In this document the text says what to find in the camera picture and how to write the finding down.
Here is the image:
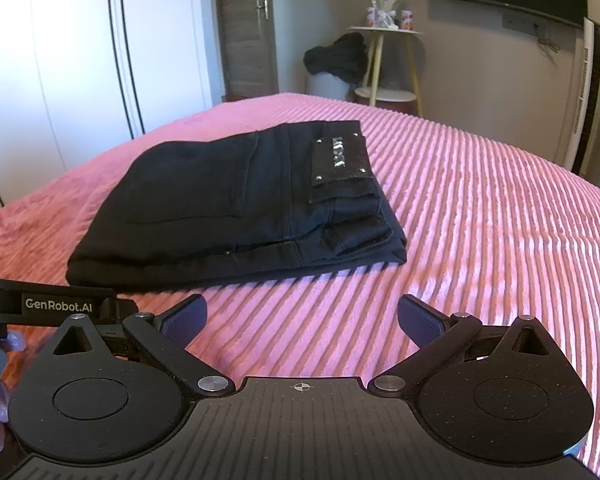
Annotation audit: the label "round white side table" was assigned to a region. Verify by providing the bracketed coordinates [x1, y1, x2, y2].
[347, 26, 426, 117]

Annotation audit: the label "black pants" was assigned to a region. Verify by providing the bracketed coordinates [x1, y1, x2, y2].
[65, 120, 408, 291]

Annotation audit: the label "grey laundry basket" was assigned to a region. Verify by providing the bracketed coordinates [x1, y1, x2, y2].
[307, 72, 363, 99]

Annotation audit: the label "white wardrobe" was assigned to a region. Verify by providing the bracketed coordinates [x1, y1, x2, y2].
[0, 0, 226, 211]

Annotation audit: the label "person's left hand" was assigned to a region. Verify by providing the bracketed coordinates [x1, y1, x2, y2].
[0, 330, 27, 466]

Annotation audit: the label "black cloth heap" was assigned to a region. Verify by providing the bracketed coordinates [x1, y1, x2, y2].
[302, 32, 371, 83]

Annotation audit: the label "black cable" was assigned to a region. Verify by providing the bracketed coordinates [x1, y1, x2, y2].
[532, 22, 562, 54]

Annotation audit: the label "pink ribbed blanket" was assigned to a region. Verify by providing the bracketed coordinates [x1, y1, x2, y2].
[0, 92, 600, 480]

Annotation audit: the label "wooden door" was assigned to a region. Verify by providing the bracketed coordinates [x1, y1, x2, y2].
[212, 0, 281, 98]

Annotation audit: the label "white tower fan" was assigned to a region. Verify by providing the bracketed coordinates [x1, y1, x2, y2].
[566, 16, 600, 177]

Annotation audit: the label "wall power outlet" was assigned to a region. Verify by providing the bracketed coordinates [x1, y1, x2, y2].
[502, 14, 549, 36]

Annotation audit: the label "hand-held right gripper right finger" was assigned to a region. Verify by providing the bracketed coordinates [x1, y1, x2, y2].
[372, 294, 563, 397]

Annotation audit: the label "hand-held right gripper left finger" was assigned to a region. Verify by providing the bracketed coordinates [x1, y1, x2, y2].
[50, 294, 235, 397]

